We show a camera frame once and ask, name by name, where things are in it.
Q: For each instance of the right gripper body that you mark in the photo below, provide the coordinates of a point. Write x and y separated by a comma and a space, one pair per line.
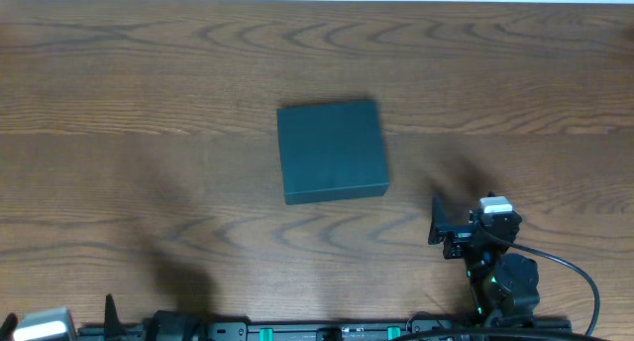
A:
460, 246

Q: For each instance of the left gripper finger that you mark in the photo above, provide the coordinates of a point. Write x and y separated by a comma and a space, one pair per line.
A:
8, 327
112, 327

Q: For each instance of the dark green hinged box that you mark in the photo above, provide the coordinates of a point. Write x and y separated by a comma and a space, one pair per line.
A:
331, 151

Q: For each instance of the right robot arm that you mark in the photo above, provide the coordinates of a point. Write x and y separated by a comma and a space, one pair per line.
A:
503, 284

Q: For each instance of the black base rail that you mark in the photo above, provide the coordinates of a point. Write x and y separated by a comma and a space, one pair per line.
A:
172, 326

